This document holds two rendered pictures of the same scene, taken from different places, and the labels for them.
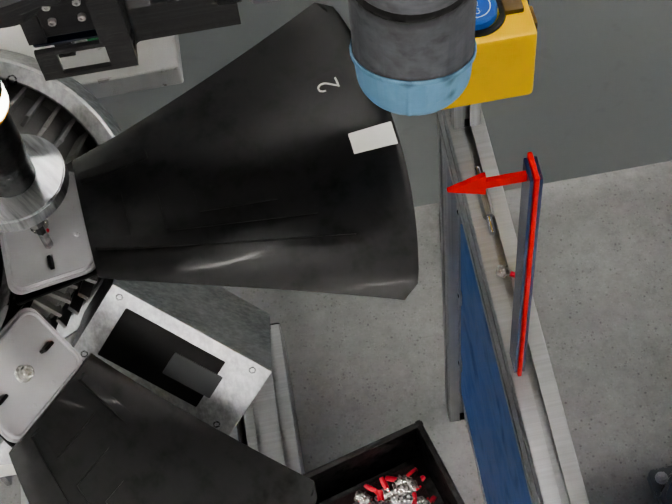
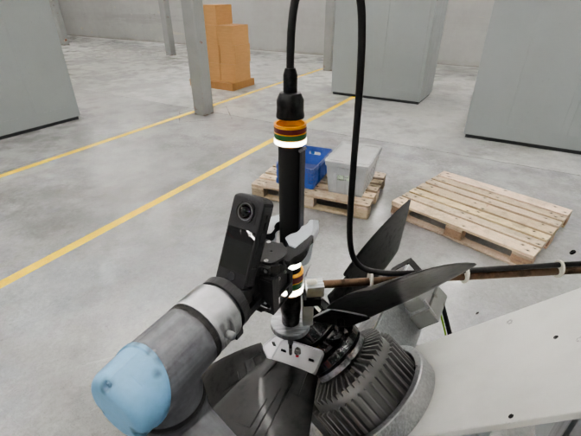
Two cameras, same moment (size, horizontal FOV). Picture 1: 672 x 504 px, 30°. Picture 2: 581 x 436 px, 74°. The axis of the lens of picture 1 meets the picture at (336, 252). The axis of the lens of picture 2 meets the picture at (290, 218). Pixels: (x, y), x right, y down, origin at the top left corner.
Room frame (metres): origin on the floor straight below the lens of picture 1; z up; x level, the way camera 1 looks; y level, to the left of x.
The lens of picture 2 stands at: (0.74, -0.23, 1.79)
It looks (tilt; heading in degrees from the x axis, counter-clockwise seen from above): 30 degrees down; 121
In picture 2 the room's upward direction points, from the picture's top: straight up
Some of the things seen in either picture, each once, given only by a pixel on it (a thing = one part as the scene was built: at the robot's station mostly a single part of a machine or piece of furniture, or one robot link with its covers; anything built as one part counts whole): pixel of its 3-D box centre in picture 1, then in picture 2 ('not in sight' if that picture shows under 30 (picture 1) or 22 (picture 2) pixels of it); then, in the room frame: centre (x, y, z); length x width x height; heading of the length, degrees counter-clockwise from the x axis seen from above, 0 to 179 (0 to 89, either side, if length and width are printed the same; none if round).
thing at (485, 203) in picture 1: (484, 200); not in sight; (0.67, -0.16, 0.87); 0.08 x 0.01 x 0.01; 0
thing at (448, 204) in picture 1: (459, 297); not in sight; (0.82, -0.16, 0.39); 0.04 x 0.04 x 0.78; 1
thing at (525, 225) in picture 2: not in sight; (478, 212); (0.66, 3.26, 0.07); 1.20 x 1.00 x 0.15; 165
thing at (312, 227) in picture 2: not in sight; (305, 246); (0.52, 0.19, 1.46); 0.09 x 0.03 x 0.06; 80
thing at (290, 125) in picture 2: not in sight; (290, 133); (0.49, 0.20, 1.63); 0.04 x 0.04 x 0.03
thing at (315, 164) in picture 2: not in sight; (304, 165); (-1.01, 3.02, 0.25); 0.60 x 0.41 x 0.22; 98
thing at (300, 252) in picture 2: not in sight; (289, 251); (0.52, 0.15, 1.48); 0.09 x 0.05 x 0.02; 80
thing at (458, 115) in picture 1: (464, 79); not in sight; (0.79, -0.16, 0.92); 0.03 x 0.03 x 0.12; 1
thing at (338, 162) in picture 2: not in sight; (353, 168); (-0.51, 3.08, 0.31); 0.60 x 0.42 x 0.33; 97
